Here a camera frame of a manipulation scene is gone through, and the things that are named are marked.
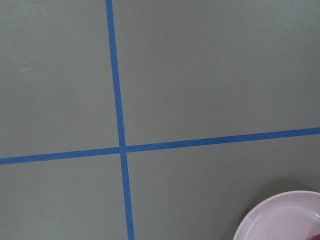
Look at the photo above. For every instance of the pink plate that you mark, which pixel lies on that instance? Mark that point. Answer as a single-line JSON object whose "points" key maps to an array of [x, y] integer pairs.
{"points": [[292, 215]]}

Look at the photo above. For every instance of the red apple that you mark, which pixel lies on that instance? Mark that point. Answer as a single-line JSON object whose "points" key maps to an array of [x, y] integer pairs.
{"points": [[315, 237]]}

